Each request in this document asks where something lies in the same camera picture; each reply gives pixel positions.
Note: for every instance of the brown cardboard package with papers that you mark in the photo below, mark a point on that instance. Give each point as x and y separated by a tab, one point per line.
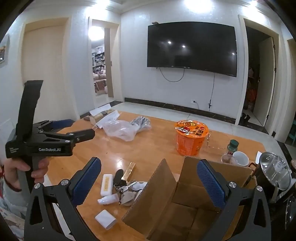
100	116

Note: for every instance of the beige wooden door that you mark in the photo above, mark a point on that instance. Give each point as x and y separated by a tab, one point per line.
43	58

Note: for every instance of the person's left forearm sleeve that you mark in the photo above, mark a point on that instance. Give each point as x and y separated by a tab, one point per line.
13	208

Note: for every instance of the keys bunch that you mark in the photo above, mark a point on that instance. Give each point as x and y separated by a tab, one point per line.
125	193

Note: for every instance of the grey plastic-wrapped item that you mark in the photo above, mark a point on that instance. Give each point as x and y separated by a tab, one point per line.
142	123

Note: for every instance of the gold rectangular box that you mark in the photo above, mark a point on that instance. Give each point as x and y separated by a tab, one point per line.
128	172

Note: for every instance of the white rectangular small box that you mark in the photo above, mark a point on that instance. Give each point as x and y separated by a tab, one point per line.
105	219

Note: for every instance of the white earbuds case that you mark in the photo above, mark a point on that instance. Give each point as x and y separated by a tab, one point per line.
138	186

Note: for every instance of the person's left hand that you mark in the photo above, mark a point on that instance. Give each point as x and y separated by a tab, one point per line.
12	166

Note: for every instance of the open cardboard box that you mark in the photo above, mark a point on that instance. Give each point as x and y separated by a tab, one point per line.
169	209

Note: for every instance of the green-lidded glass jar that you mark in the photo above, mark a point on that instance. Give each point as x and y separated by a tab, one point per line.
232	147

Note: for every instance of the white ceramic mug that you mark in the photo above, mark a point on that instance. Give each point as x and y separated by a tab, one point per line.
240	159

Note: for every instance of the white small bottle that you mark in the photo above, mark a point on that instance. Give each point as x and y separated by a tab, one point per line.
108	199

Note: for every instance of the orange instant noodle bucket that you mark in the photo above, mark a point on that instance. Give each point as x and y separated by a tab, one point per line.
190	136

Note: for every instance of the wall-mounted black television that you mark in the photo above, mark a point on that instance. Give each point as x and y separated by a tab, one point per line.
194	45

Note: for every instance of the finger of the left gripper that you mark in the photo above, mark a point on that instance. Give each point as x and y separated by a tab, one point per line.
81	136
55	125

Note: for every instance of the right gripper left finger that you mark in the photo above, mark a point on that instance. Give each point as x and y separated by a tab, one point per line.
41	221

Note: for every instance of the clear wine glass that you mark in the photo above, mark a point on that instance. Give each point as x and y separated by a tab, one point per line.
229	159

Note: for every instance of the crumpled clear plastic bag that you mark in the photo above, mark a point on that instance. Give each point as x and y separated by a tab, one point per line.
121	129

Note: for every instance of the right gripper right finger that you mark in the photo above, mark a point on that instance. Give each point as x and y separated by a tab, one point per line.
254	221

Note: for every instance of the white gold-label power bank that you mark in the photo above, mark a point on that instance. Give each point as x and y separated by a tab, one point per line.
107	185

